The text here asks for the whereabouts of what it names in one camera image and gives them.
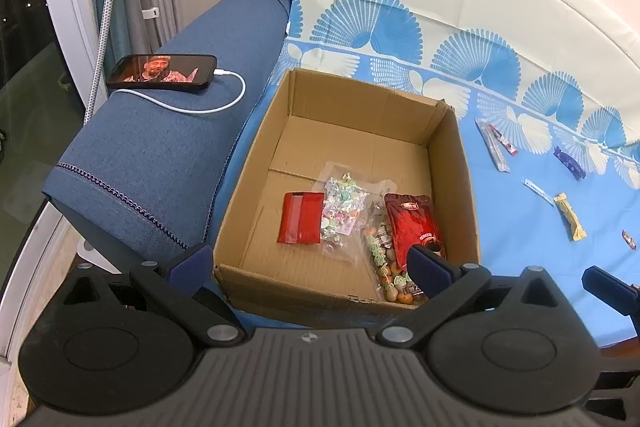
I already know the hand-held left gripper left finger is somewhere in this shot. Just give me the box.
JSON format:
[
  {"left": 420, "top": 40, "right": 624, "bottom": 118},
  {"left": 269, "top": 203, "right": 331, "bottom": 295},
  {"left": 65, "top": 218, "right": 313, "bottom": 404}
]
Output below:
[{"left": 60, "top": 243, "right": 247, "bottom": 350}]

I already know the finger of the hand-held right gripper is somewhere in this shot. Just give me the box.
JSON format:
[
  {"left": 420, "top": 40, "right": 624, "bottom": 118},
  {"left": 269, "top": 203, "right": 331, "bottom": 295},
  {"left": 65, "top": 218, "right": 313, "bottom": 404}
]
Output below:
[{"left": 581, "top": 265, "right": 640, "bottom": 309}]

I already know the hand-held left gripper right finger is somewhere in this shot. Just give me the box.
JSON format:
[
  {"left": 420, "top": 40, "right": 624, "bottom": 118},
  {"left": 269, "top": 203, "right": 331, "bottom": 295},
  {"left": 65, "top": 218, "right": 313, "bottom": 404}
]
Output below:
[{"left": 376, "top": 244, "right": 570, "bottom": 350}]

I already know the clear bag of coated nuts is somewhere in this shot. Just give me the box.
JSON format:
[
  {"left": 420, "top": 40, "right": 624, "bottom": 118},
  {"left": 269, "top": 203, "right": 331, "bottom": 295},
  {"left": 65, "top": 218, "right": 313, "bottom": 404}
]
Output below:
[{"left": 360, "top": 194, "right": 429, "bottom": 308}]

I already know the glossy red snack bag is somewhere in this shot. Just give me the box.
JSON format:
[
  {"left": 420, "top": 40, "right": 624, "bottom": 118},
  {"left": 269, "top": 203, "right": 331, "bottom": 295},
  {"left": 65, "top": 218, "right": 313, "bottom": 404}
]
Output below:
[{"left": 383, "top": 193, "right": 447, "bottom": 261}]

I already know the yellow candy bar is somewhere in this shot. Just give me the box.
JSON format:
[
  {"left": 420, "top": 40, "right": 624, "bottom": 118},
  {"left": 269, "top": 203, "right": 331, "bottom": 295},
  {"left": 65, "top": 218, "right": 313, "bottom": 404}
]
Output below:
[{"left": 553, "top": 192, "right": 588, "bottom": 242}]

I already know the small white blue sachet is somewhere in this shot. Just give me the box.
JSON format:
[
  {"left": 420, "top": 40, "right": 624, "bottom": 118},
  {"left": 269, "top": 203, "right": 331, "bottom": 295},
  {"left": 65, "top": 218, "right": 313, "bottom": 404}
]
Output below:
[{"left": 522, "top": 177, "right": 556, "bottom": 207}]

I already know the clear bag of candies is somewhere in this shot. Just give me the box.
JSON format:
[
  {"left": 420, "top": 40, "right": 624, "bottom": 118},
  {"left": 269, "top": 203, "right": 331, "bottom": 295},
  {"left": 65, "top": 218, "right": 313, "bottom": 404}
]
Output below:
[{"left": 314, "top": 161, "right": 397, "bottom": 259}]

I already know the red striped packet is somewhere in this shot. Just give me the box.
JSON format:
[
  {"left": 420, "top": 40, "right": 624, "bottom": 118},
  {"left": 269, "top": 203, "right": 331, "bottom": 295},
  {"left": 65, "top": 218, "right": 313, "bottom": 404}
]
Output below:
[{"left": 276, "top": 191, "right": 326, "bottom": 247}]

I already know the purple candy bar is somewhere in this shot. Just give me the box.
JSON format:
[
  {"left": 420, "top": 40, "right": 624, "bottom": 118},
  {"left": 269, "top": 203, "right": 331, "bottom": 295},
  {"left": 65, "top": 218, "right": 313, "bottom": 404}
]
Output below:
[{"left": 552, "top": 146, "right": 588, "bottom": 181}]

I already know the long silver stick packet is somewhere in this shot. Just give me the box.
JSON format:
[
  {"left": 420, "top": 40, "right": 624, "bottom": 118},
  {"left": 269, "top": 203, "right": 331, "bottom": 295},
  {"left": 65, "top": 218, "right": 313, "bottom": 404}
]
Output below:
[{"left": 474, "top": 117, "right": 511, "bottom": 173}]

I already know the red and white packet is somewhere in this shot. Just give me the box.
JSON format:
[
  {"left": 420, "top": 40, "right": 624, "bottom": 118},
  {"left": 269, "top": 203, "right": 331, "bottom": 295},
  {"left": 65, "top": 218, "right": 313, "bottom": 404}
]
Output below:
[{"left": 486, "top": 124, "right": 519, "bottom": 156}]

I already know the brown cardboard box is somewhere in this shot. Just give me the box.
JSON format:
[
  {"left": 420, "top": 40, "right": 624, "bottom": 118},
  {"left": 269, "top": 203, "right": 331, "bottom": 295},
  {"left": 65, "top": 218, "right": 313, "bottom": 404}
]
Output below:
[{"left": 212, "top": 68, "right": 482, "bottom": 331}]

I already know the blue fan-print sheet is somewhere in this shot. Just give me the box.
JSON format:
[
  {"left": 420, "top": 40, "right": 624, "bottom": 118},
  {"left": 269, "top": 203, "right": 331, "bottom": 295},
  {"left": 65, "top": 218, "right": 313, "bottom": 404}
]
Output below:
[{"left": 220, "top": 0, "right": 640, "bottom": 349}]

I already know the blue denim sofa armrest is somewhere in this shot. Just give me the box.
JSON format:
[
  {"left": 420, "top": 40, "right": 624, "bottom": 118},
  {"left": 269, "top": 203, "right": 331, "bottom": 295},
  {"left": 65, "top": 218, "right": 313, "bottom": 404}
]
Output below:
[{"left": 41, "top": 0, "right": 312, "bottom": 279}]

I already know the black smartphone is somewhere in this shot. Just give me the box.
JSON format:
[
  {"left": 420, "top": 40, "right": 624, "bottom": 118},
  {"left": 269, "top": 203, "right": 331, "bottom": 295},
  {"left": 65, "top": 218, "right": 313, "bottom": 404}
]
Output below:
[{"left": 105, "top": 53, "right": 219, "bottom": 93}]

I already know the white charging cable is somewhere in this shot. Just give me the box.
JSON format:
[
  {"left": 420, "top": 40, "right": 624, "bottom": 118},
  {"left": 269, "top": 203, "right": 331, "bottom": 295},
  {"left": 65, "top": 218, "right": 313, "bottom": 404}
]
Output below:
[{"left": 114, "top": 69, "right": 247, "bottom": 114}]

